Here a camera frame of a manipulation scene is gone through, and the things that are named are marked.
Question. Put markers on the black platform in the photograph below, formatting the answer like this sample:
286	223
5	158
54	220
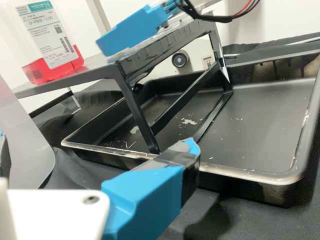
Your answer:
275	45
100	70

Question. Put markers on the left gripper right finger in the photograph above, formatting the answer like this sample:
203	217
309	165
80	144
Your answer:
150	195

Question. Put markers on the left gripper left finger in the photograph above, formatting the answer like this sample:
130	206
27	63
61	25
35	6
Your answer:
4	155

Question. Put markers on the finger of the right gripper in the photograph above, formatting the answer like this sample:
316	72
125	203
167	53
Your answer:
132	30

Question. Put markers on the red liquid bottle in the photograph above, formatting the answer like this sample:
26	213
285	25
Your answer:
50	37

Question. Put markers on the cream microscope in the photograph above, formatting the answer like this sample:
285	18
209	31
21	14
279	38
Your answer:
192	60

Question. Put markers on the black tray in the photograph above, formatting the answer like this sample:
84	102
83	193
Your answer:
250	137

